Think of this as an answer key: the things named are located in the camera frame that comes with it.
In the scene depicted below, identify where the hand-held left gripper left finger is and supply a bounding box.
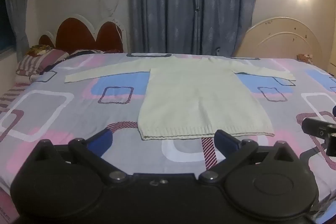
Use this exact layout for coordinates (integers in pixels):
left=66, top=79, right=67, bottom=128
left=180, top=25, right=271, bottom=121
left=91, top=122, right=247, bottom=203
left=33, top=127, right=130, bottom=184

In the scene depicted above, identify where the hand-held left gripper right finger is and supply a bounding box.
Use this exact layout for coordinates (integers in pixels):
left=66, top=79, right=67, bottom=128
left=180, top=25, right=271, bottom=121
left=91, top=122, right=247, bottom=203
left=198, top=130, right=299, bottom=185

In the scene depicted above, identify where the white knitted sweater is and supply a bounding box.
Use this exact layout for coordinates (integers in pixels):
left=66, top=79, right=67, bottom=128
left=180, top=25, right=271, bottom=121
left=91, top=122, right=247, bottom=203
left=64, top=55, right=297, bottom=141

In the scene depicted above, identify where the patterned bed sheet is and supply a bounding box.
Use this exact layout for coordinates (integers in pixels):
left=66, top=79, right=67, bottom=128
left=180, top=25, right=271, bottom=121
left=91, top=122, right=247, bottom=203
left=0, top=52, right=336, bottom=214

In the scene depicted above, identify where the dark patterned pillow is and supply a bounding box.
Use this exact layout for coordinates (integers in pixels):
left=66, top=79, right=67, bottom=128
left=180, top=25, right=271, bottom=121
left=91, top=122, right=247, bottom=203
left=69, top=49, right=105, bottom=58

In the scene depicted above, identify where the striped pillow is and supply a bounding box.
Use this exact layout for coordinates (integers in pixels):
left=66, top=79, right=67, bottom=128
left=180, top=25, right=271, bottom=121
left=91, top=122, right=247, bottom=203
left=16, top=49, right=70, bottom=83

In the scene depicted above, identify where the red headboard with white trim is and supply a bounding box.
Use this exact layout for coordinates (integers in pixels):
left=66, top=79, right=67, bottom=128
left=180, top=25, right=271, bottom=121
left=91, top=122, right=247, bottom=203
left=39, top=13, right=128, bottom=54

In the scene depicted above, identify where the gold patterned pillow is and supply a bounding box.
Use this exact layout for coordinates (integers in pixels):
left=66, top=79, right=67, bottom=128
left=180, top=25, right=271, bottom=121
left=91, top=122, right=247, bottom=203
left=26, top=45, right=54, bottom=56

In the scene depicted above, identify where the wide blue curtain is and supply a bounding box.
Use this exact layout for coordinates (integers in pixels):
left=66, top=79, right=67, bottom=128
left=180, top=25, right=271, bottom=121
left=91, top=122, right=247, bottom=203
left=128, top=0, right=261, bottom=55

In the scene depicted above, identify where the dark window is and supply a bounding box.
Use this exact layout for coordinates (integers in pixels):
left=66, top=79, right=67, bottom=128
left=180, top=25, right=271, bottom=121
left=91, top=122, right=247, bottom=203
left=0, top=0, right=17, bottom=54

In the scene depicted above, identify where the narrow blue curtain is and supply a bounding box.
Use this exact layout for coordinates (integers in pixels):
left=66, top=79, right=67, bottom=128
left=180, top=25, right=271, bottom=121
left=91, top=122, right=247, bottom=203
left=3, top=0, right=36, bottom=62

